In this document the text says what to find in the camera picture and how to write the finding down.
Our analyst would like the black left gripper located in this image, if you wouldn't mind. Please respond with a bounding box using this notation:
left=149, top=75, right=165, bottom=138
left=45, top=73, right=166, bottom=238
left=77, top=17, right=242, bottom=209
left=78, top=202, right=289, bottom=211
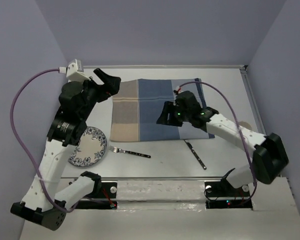
left=79, top=68, right=121, bottom=120

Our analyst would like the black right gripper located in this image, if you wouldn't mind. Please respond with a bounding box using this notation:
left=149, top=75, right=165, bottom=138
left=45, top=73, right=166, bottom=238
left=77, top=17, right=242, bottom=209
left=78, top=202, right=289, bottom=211
left=156, top=100, right=192, bottom=127

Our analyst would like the blue beige checked placemat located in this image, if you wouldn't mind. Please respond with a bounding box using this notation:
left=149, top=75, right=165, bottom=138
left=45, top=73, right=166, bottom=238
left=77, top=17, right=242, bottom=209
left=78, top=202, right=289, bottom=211
left=110, top=78, right=215, bottom=143

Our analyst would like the steak knife dark handle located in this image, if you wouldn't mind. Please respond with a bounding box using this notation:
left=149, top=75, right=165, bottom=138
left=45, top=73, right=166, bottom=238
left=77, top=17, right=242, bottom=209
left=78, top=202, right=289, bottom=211
left=184, top=140, right=207, bottom=170

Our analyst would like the dark green mug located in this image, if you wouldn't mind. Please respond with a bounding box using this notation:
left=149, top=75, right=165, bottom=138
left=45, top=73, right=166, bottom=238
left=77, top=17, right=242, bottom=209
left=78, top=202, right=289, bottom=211
left=238, top=121, right=252, bottom=131

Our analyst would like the blue floral plate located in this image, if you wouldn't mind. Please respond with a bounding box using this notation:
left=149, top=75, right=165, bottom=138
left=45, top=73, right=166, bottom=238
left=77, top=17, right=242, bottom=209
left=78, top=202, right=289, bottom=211
left=68, top=126, right=108, bottom=168

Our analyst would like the silver fork dark handle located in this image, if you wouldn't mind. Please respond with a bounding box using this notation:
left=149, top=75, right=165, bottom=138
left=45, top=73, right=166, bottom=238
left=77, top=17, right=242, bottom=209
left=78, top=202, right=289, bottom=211
left=108, top=145, right=151, bottom=159

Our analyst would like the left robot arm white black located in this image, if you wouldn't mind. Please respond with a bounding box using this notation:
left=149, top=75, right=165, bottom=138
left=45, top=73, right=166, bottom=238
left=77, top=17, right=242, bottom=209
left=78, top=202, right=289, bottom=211
left=10, top=67, right=121, bottom=231

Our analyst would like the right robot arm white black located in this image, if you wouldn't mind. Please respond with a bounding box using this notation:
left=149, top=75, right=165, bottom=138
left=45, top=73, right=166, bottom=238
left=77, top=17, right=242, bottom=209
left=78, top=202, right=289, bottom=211
left=156, top=91, right=289, bottom=196

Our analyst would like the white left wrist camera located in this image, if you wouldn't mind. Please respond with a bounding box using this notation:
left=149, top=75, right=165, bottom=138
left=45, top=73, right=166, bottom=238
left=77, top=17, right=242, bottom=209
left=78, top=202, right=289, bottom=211
left=66, top=59, right=89, bottom=83

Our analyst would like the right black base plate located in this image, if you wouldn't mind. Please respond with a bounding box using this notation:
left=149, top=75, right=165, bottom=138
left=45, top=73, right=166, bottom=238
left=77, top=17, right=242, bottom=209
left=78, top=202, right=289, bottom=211
left=203, top=181, right=253, bottom=210

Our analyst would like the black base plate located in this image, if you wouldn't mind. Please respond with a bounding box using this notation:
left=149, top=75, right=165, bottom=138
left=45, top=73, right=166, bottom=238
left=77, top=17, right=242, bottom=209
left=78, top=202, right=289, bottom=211
left=203, top=181, right=253, bottom=210
left=75, top=181, right=118, bottom=210

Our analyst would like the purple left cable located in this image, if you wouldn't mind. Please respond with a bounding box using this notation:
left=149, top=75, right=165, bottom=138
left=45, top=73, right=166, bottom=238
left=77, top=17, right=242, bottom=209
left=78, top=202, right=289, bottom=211
left=10, top=67, right=78, bottom=213

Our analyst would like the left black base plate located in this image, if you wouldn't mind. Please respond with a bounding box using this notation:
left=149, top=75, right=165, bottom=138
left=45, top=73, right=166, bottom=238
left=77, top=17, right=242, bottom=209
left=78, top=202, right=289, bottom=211
left=75, top=181, right=118, bottom=210

